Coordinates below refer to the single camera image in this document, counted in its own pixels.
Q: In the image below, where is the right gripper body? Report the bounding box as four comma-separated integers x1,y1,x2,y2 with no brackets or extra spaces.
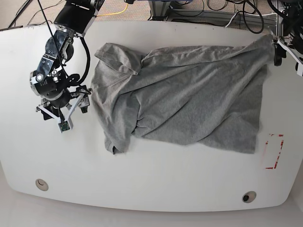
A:
35,86,90,118

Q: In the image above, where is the red tape rectangle marking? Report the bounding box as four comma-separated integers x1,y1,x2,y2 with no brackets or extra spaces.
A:
262,134,285,170

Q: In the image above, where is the grey t-shirt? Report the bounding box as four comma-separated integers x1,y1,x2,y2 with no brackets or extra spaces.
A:
91,35,274,154

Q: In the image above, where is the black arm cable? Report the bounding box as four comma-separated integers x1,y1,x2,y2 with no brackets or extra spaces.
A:
241,0,265,34
66,36,92,87

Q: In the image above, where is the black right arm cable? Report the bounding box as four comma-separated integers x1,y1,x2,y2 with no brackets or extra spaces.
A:
66,36,92,87

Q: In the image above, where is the white cable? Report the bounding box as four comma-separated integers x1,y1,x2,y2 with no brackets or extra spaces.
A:
224,10,277,28

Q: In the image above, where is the right table cable grommet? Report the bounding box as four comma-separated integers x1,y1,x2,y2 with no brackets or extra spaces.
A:
242,191,257,203

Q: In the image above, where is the left table cable grommet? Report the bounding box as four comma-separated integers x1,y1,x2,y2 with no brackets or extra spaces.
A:
35,179,49,192

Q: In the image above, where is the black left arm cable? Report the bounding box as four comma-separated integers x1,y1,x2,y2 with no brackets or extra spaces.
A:
241,0,265,34

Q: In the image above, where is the yellow cable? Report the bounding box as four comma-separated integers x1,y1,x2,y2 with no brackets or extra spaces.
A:
97,3,129,17

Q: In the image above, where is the table cable grommet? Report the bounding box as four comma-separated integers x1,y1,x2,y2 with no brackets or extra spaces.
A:
242,191,257,203
35,179,49,192

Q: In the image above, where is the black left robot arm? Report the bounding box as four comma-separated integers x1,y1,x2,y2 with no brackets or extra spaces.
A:
267,0,303,76

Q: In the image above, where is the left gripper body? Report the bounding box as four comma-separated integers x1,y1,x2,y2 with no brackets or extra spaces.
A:
271,33,303,76

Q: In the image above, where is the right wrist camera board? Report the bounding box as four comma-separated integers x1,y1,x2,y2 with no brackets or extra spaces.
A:
58,121,73,133

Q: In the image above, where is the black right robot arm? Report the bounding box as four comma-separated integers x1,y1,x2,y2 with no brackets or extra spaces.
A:
30,0,104,121

